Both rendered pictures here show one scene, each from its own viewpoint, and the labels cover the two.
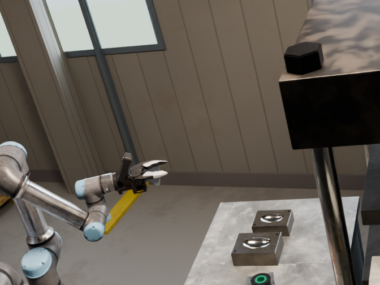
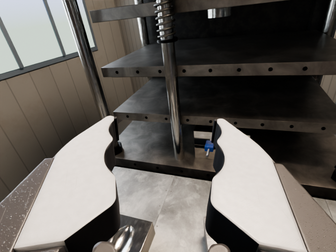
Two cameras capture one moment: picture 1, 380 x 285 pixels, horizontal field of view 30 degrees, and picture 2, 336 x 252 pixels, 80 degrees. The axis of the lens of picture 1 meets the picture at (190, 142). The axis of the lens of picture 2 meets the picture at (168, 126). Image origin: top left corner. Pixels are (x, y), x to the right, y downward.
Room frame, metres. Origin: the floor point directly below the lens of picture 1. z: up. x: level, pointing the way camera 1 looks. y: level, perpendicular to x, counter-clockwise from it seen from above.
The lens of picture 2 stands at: (2.40, 0.23, 1.52)
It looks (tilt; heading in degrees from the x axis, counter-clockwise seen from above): 30 degrees down; 268
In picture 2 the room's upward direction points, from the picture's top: 7 degrees counter-clockwise
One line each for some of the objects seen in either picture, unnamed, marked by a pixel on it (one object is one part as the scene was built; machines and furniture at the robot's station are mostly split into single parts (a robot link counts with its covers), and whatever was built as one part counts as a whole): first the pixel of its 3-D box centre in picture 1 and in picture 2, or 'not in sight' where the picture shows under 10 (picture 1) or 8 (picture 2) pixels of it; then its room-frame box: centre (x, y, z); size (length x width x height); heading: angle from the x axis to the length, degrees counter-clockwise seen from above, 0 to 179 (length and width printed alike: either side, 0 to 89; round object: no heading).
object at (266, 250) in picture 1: (257, 249); (122, 249); (2.59, -0.16, 0.83); 0.20 x 0.15 x 0.07; 66
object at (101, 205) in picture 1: (98, 211); not in sight; (2.42, 0.42, 1.34); 0.11 x 0.08 x 0.11; 174
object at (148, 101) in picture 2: not in sight; (219, 92); (2.01, -0.94, 1.01); 1.10 x 0.74 x 0.05; 156
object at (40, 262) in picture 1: (39, 268); not in sight; (2.34, 0.69, 1.20); 0.13 x 0.12 x 0.14; 174
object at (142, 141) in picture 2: not in sight; (217, 131); (2.03, -0.90, 0.75); 1.30 x 0.84 x 0.06; 156
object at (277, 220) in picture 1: (272, 223); not in sight; (2.76, -0.27, 0.83); 0.17 x 0.13 x 0.06; 66
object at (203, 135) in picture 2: not in sight; (224, 122); (2.02, -0.80, 0.87); 0.50 x 0.27 x 0.17; 66
